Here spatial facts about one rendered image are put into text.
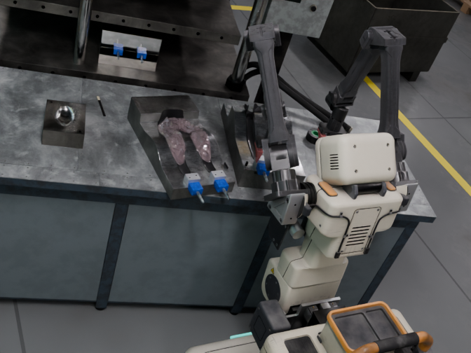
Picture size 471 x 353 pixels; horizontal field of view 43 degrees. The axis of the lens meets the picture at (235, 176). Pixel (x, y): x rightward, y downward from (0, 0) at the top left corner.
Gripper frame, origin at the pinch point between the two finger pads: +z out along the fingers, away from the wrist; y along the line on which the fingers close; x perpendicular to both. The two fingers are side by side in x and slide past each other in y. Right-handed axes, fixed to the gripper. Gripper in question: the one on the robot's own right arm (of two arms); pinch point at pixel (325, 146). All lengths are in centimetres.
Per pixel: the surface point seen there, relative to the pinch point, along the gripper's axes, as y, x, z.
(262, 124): 23.9, -14.2, 2.9
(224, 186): 44, 23, 9
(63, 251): 99, 15, 57
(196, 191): 55, 26, 9
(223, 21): 35, -79, -11
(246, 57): 25, -60, -4
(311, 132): -4.6, -25.3, 11.1
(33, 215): 111, 16, 38
